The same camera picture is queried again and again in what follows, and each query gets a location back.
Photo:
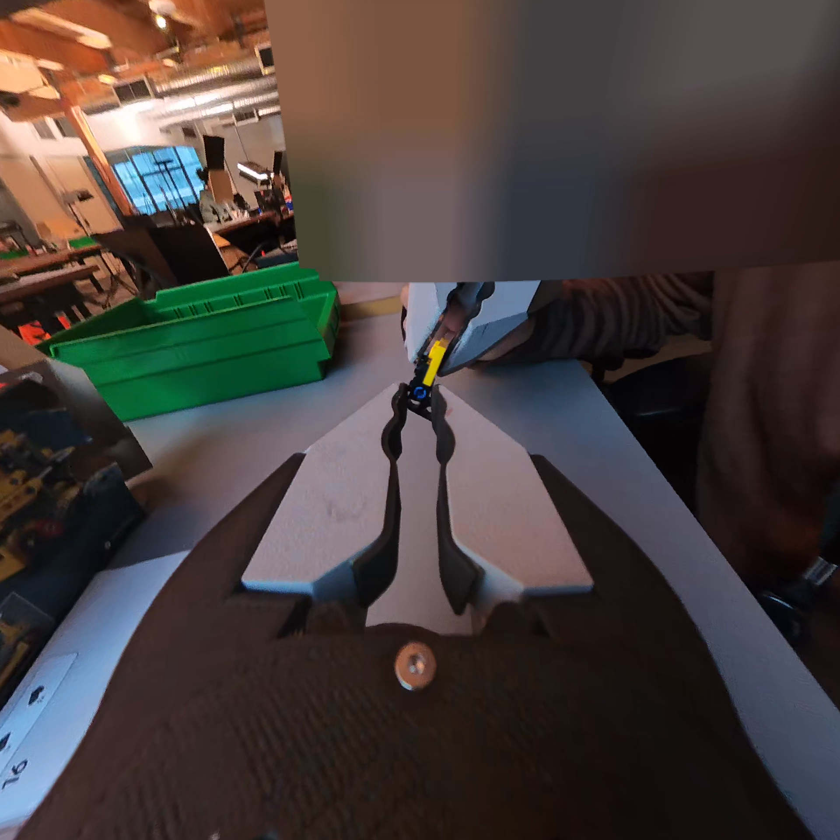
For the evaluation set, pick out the black lego set box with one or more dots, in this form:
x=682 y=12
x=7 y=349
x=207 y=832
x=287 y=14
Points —
x=39 y=472

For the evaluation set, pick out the green plastic bin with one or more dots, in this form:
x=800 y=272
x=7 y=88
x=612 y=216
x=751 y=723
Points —
x=197 y=367

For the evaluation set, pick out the black chair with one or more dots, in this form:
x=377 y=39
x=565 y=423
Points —
x=177 y=253

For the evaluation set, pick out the white lego instruction booklet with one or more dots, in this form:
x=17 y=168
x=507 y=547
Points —
x=39 y=709

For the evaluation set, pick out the yellow and black lego assembly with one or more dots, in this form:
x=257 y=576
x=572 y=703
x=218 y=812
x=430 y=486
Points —
x=431 y=371

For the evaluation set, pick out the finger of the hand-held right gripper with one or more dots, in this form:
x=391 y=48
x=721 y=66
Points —
x=499 y=328
x=423 y=315

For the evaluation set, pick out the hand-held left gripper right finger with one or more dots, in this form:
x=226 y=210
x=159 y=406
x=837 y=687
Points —
x=512 y=518

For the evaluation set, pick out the wooden workbench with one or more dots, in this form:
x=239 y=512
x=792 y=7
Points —
x=39 y=272

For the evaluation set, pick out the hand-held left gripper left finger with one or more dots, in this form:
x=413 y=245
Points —
x=321 y=512

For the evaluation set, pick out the person's brown sweater torso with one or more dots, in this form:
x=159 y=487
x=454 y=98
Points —
x=754 y=426

